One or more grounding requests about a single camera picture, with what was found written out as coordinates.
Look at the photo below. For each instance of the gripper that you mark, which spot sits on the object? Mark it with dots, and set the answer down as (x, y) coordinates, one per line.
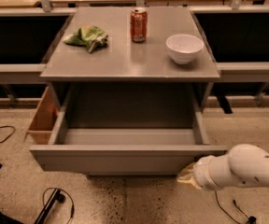
(202, 173)

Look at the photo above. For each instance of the grey top drawer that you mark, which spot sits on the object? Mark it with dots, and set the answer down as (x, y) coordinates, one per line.
(123, 151)

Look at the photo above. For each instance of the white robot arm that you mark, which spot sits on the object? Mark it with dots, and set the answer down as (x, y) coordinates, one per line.
(243, 166)

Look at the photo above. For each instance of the grey drawer cabinet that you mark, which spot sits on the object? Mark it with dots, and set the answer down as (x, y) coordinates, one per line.
(127, 109)

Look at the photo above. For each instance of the white bowl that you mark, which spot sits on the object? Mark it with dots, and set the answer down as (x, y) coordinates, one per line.
(183, 48)

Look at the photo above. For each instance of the orange soda can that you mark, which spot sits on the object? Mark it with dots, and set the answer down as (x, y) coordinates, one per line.
(138, 24)

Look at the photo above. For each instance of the green chip bag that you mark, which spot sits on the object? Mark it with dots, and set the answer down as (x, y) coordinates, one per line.
(90, 37)

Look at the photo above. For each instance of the grey metal railing frame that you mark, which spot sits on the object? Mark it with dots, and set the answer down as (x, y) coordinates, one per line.
(13, 72)

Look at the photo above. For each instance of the black stand with cable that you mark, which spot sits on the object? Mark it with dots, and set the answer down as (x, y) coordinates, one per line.
(50, 197)

